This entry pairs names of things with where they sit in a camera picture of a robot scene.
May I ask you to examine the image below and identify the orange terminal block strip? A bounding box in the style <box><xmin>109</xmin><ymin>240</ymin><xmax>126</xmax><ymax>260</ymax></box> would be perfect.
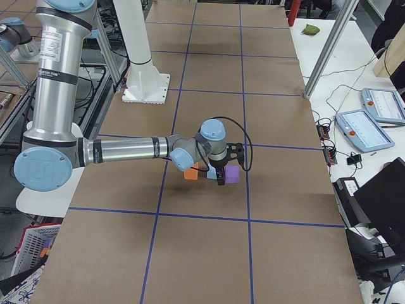
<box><xmin>316</xmin><ymin>123</ymin><xmax>337</xmax><ymax>167</ymax></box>

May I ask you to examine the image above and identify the black power adapter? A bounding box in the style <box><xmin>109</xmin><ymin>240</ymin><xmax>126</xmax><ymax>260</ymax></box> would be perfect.
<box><xmin>346</xmin><ymin>153</ymin><xmax>362</xmax><ymax>165</ymax></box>

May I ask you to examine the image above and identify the green bean bag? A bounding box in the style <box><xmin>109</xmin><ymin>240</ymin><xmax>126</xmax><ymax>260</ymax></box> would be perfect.
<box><xmin>301</xmin><ymin>24</ymin><xmax>320</xmax><ymax>36</ymax></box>

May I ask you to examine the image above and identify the light blue foam block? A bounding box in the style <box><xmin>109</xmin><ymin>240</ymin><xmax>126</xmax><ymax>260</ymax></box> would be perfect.
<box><xmin>206</xmin><ymin>170</ymin><xmax>217</xmax><ymax>180</ymax></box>

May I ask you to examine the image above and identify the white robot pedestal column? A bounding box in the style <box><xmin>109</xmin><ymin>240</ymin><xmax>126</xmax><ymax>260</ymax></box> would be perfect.
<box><xmin>113</xmin><ymin>0</ymin><xmax>170</xmax><ymax>104</ymax></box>

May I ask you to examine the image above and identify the near blue teach pendant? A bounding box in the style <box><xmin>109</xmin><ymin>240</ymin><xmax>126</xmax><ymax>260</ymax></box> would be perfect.
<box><xmin>336</xmin><ymin>110</ymin><xmax>395</xmax><ymax>153</ymax></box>

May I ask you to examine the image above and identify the far blue teach pendant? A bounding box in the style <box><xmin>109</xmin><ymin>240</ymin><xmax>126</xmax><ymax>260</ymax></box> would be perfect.
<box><xmin>361</xmin><ymin>88</ymin><xmax>404</xmax><ymax>125</ymax></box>

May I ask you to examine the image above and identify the blue teach pendant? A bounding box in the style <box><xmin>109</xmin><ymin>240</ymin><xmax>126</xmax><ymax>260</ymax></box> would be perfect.
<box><xmin>336</xmin><ymin>110</ymin><xmax>395</xmax><ymax>153</ymax></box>
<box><xmin>361</xmin><ymin>88</ymin><xmax>404</xmax><ymax>125</ymax></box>

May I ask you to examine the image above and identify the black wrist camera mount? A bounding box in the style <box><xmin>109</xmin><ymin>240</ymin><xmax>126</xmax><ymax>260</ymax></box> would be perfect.
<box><xmin>226</xmin><ymin>142</ymin><xmax>245</xmax><ymax>168</ymax></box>

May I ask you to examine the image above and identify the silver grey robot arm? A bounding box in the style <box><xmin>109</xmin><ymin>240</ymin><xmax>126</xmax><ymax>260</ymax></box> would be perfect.
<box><xmin>14</xmin><ymin>1</ymin><xmax>230</xmax><ymax>192</ymax></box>

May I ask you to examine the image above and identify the orange foam block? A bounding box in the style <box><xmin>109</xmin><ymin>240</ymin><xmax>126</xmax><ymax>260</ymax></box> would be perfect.
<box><xmin>184</xmin><ymin>163</ymin><xmax>199</xmax><ymax>181</ymax></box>

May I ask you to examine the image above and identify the aluminium frame post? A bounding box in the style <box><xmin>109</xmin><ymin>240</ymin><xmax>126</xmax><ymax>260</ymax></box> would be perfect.
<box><xmin>303</xmin><ymin>0</ymin><xmax>359</xmax><ymax>99</ymax></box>

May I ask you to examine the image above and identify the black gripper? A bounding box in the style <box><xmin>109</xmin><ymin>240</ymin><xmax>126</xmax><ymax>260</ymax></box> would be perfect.
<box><xmin>209</xmin><ymin>158</ymin><xmax>228</xmax><ymax>186</ymax></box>

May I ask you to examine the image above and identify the white perforated basket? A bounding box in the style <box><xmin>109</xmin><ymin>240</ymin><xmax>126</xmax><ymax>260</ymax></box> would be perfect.
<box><xmin>11</xmin><ymin>224</ymin><xmax>61</xmax><ymax>276</ymax></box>

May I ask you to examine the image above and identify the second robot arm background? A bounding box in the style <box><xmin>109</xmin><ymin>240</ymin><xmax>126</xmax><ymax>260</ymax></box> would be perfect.
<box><xmin>1</xmin><ymin>17</ymin><xmax>41</xmax><ymax>62</ymax></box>

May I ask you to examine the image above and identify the purple foam block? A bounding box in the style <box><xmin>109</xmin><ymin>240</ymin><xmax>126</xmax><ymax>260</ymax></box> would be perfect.
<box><xmin>225</xmin><ymin>165</ymin><xmax>240</xmax><ymax>184</ymax></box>

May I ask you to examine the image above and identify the black box with label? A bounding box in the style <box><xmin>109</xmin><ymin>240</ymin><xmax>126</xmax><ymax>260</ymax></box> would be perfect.
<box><xmin>332</xmin><ymin>177</ymin><xmax>371</xmax><ymax>227</ymax></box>

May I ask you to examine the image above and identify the wooden plank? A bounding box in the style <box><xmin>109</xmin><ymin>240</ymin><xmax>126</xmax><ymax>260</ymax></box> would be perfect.
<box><xmin>372</xmin><ymin>1</ymin><xmax>404</xmax><ymax>77</ymax></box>

